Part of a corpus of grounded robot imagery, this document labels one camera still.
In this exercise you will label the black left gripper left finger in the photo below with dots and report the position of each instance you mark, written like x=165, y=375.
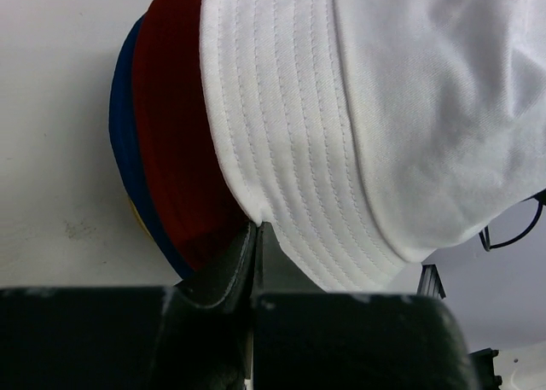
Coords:
x=186, y=336

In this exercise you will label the white hat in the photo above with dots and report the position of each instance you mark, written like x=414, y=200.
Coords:
x=371, y=133

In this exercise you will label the gold wire hat stand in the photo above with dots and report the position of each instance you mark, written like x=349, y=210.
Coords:
x=139, y=219

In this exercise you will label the black wire hat stand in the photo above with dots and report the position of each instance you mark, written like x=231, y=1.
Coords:
x=515, y=225

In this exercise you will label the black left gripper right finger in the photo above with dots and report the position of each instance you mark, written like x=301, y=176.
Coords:
x=305, y=338

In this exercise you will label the dark red hat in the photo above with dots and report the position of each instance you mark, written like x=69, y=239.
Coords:
x=196, y=208

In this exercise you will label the blue bucket hat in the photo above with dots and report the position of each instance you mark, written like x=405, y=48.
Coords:
x=122, y=130

